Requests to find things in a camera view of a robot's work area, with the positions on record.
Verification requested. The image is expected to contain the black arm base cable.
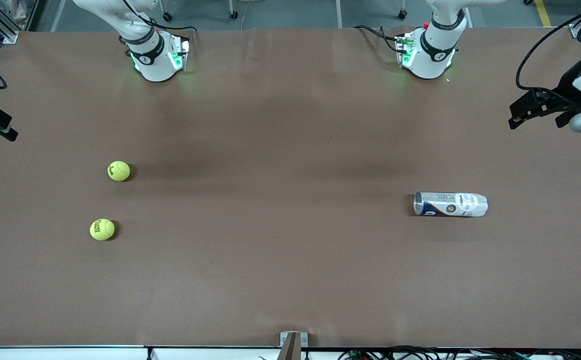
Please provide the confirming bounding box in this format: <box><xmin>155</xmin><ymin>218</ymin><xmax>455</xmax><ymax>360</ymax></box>
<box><xmin>354</xmin><ymin>25</ymin><xmax>402</xmax><ymax>53</ymax></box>
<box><xmin>120</xmin><ymin>0</ymin><xmax>199</xmax><ymax>35</ymax></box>

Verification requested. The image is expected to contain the black right arm base cable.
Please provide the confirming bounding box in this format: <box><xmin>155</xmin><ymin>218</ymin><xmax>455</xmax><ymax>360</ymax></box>
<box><xmin>120</xmin><ymin>0</ymin><xmax>199</xmax><ymax>35</ymax></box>

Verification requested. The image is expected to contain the yellow tennis ball large print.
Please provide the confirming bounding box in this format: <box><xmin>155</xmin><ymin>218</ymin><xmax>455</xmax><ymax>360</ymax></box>
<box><xmin>89</xmin><ymin>218</ymin><xmax>116</xmax><ymax>242</ymax></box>

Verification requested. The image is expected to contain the yellow tennis ball small print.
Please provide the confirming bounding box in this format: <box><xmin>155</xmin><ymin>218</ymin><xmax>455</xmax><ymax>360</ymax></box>
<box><xmin>107</xmin><ymin>160</ymin><xmax>131</xmax><ymax>182</ymax></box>

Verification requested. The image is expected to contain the black left arm base cable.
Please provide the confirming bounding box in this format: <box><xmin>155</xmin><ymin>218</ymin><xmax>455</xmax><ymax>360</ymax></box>
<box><xmin>354</xmin><ymin>25</ymin><xmax>402</xmax><ymax>53</ymax></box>

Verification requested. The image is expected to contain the grey metal mount bracket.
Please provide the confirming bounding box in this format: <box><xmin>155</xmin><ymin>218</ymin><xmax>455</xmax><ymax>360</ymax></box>
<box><xmin>279</xmin><ymin>331</ymin><xmax>309</xmax><ymax>360</ymax></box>

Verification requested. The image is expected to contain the tangled black cable bundle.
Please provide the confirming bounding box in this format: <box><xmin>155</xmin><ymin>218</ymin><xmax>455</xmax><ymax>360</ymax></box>
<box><xmin>338</xmin><ymin>345</ymin><xmax>581</xmax><ymax>360</ymax></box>

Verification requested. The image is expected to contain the brown table cover sheet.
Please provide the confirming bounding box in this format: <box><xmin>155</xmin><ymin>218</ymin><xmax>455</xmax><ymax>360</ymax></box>
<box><xmin>0</xmin><ymin>26</ymin><xmax>581</xmax><ymax>349</ymax></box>

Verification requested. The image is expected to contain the clear tennis ball can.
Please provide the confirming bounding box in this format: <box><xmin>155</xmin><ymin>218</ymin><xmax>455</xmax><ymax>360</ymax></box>
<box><xmin>413</xmin><ymin>191</ymin><xmax>489</xmax><ymax>218</ymax></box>

